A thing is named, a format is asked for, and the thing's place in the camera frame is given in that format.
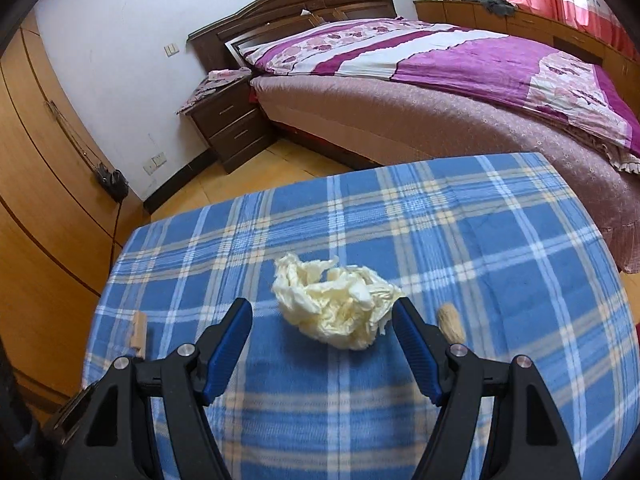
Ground cream tissue paper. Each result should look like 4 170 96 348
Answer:
271 254 404 351

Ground orange wooden wardrobe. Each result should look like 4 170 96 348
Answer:
0 14 149 422

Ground black bag hanging on wardrobe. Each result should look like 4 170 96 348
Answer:
93 164 129 204

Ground dark wooden nightstand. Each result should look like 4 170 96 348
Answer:
186 78 277 174

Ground purple floral quilt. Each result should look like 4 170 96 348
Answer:
235 18 639 174

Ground bed with mauve bedspread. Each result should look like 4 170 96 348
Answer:
252 76 639 274

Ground folded pink cloth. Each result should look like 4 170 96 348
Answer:
176 67 252 115

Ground long low wooden cabinet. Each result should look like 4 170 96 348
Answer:
414 0 639 117

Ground dark clothes pile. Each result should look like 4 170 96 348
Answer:
463 0 518 18

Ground dark wooden headboard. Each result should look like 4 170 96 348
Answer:
188 0 397 72

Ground wall power socket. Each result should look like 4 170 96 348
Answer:
143 152 167 176

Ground wall light switch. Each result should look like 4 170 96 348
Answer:
164 44 179 58

